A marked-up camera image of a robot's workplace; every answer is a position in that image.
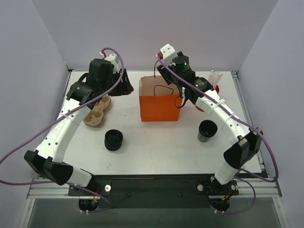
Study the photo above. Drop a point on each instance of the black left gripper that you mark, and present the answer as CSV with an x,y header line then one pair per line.
x,y
122,83

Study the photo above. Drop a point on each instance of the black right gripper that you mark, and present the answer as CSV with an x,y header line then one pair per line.
x,y
163,70

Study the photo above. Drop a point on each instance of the orange paper bag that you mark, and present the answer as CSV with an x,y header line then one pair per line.
x,y
159,102

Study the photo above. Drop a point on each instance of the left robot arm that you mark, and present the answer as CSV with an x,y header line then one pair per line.
x,y
104,77

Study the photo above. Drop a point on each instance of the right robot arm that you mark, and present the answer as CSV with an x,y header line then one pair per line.
x,y
245,141

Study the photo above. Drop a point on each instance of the white wrapped straws bundle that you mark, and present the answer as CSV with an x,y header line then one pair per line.
x,y
214,78

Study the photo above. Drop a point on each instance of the red cylindrical cup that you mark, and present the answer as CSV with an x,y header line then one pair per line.
x,y
208,102

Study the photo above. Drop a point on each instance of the stack of black lids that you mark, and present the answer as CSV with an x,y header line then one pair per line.
x,y
113,139

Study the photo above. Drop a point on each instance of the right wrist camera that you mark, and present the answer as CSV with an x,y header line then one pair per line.
x,y
167,53

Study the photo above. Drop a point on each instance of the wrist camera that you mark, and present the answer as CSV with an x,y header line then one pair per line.
x,y
114,59
167,53

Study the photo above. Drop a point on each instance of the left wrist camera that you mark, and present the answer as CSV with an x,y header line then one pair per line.
x,y
114,59

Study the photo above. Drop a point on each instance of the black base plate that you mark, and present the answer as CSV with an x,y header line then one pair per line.
x,y
175,191

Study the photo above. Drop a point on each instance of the aluminium frame rail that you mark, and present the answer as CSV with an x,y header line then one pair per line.
x,y
53,191

